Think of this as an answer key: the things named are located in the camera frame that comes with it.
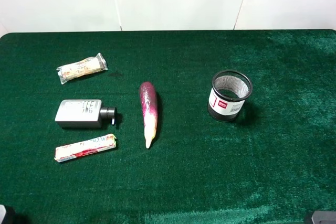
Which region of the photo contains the purple white eggplant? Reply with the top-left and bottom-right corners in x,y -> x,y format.
140,82 -> 158,149

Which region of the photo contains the black mesh pen holder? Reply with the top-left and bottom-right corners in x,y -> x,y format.
207,69 -> 253,122

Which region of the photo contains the clear wrapped snack packet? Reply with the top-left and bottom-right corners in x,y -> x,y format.
56,53 -> 108,84

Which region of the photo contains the grey pump bottle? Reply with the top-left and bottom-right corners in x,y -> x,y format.
55,99 -> 117,128

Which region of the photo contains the Hi-Chew candy pack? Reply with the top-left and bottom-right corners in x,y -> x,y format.
54,134 -> 117,163

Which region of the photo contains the green velvet table cloth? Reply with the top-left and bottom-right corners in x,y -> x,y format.
1,29 -> 335,223

